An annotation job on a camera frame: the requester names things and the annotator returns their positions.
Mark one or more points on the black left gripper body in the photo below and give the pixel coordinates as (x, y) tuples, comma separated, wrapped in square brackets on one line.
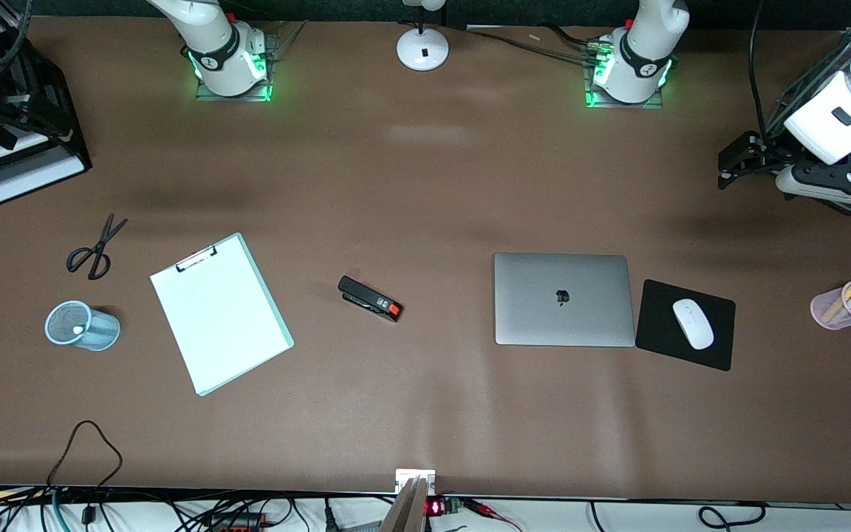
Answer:
[(772, 151)]

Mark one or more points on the silver laptop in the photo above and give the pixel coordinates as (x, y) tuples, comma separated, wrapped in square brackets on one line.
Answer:
[(562, 299)]

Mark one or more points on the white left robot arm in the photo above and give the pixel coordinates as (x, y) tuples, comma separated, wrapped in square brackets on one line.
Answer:
[(640, 63)]

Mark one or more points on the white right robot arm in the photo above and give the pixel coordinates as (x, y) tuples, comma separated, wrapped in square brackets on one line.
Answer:
[(224, 55)]

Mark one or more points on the black document tray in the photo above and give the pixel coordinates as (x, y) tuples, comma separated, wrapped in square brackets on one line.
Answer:
[(41, 174)]

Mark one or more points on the yellow highlighter pen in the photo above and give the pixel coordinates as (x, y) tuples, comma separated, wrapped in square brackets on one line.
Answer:
[(843, 299)]

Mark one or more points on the pink mesh pen cup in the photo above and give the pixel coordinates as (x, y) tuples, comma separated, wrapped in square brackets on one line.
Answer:
[(832, 314)]

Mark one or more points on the black scissors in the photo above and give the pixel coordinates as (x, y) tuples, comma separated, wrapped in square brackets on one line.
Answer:
[(97, 251)]

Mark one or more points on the white computer mouse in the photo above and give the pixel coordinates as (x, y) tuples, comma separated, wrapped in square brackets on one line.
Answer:
[(693, 323)]

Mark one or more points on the black mouse pad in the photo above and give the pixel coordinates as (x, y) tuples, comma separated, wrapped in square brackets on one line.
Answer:
[(658, 325)]

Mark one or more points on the blue mesh pen cup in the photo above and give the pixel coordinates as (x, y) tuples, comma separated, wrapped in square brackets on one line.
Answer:
[(82, 325)]

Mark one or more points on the teal clipboard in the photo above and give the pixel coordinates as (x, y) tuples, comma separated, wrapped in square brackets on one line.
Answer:
[(281, 325)]

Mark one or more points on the white round lamp base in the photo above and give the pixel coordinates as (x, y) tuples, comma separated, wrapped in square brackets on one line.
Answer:
[(422, 48)]

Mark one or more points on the black stapler with red end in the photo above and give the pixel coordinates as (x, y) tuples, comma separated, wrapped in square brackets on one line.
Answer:
[(370, 298)]

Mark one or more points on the small red led board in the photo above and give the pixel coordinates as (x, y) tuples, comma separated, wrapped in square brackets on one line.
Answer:
[(442, 507)]

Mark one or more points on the grey usb hub orange ports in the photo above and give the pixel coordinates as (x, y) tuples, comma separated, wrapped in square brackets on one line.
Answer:
[(241, 522)]

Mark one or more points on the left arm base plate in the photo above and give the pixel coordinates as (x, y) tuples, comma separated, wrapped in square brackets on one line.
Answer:
[(621, 105)]

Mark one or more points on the aluminium profile post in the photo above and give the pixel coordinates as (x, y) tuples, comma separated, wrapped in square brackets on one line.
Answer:
[(411, 506)]

